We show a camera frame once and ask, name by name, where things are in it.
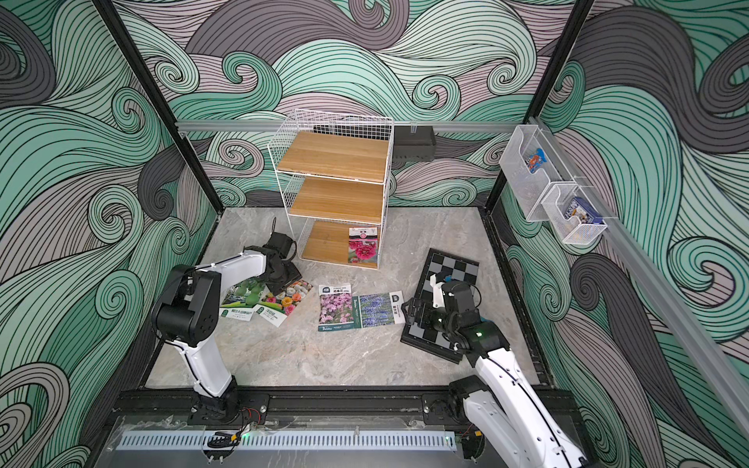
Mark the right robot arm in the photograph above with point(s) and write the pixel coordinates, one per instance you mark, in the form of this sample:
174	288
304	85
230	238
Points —
497	400

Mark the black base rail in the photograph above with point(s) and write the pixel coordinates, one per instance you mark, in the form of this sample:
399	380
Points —
432	405

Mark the lower clear wall bin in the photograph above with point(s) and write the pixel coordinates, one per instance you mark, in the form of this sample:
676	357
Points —
570	232

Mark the blue card box in bin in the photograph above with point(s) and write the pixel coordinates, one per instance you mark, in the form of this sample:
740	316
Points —
581	208

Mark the black white chessboard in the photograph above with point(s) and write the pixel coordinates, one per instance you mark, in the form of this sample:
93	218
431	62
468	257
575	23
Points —
446	267

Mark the black wall bin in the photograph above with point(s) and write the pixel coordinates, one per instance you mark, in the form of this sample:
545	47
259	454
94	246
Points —
414	144

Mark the mixed colour flower seed packet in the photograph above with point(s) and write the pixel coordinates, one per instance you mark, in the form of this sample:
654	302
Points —
276	307

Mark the upper clear wall bin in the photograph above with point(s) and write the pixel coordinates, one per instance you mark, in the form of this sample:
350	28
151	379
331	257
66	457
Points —
527	188

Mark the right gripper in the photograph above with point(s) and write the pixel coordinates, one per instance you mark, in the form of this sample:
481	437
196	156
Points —
427	319

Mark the pink flower seed packet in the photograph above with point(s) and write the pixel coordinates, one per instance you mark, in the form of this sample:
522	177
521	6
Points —
338	309

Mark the magenta flower seed packet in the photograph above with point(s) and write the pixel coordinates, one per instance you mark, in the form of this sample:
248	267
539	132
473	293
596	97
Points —
362	246

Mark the white wire shelf rack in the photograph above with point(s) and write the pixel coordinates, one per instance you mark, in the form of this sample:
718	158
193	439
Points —
333	170

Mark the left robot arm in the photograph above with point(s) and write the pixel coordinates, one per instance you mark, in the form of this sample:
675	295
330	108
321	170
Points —
185	315

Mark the clear wall bin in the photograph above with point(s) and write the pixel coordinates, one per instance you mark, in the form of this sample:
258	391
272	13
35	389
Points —
527	188
570	232

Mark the lavender seed packet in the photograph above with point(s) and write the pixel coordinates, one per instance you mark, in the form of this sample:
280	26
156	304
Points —
376	310

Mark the blue red item in bin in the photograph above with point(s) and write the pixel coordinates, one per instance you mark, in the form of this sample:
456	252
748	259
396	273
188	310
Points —
535	160

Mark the grey slotted cable duct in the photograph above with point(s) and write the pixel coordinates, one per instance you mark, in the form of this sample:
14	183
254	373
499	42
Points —
297	441

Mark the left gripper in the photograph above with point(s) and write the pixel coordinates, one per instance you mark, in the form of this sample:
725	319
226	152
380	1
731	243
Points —
295	275

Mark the green leaf seed packet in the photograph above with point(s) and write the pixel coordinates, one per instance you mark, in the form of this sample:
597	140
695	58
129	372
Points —
241	300

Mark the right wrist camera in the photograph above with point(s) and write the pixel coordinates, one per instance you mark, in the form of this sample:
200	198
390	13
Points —
437	292

